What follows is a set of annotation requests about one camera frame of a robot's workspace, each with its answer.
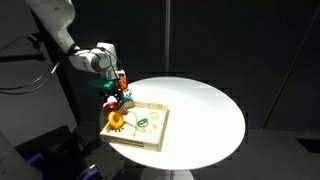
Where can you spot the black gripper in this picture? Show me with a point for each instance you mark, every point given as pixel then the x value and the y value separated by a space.
pixel 112 87

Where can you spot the white rounded cover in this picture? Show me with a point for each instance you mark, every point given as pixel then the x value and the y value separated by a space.
pixel 15 160

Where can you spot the purple clamp part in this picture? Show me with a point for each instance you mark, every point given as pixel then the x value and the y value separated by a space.
pixel 35 158

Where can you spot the orange stacking peg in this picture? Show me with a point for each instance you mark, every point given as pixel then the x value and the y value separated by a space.
pixel 124 85

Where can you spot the white table pedestal base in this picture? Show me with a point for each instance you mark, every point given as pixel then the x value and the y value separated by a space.
pixel 166 175

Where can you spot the light wooden slotted box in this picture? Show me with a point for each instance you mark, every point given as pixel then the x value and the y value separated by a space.
pixel 150 140

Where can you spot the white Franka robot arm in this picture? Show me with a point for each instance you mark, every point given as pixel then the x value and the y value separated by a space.
pixel 56 20

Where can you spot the black stand frame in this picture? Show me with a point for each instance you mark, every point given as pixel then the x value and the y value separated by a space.
pixel 63 150

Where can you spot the grey vertical pole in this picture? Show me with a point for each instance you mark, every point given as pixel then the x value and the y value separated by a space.
pixel 167 33

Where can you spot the black vertical support post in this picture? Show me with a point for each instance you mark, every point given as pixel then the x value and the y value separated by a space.
pixel 66 93

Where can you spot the teal green wrist attachment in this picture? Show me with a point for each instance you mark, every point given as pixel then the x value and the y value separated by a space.
pixel 99 84

